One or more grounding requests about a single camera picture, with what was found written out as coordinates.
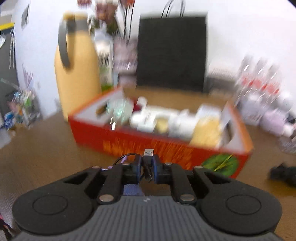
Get water bottle right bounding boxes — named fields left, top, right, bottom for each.
left=266, top=65, right=282, bottom=104

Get lavender fluffy cloth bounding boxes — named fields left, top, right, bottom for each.
left=260, top=109, right=287, bottom=136

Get water bottle left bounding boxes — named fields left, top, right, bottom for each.
left=235, top=55, right=253, bottom=105

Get water bottle middle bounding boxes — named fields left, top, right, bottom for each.
left=250, top=59, right=267, bottom=103

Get black strap pouch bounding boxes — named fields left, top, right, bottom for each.
left=269, top=163, right=296, bottom=187

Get grey usb cable bundle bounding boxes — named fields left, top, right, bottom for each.
left=112, top=148, right=155, bottom=183

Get pink patterned vase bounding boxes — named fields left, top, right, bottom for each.
left=112, top=39, right=138, bottom=87

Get yellow thermos jug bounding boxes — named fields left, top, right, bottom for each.
left=54, top=13, right=101, bottom=121

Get black paper bag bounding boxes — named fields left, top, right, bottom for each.
left=137, top=1, right=207, bottom=91

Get clear storage box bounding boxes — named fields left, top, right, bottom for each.
left=204, top=68, right=237, bottom=93

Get dried pink flowers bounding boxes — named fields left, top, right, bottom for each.
left=88, top=1, right=135, bottom=39

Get purple cloth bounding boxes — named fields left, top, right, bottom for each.
left=102, top=154, right=143, bottom=196

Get red cardboard box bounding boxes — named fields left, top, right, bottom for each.
left=68, top=88, right=253, bottom=178

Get water bottle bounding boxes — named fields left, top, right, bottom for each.
left=250, top=59, right=267, bottom=103
left=266, top=65, right=282, bottom=104
left=235, top=55, right=253, bottom=105

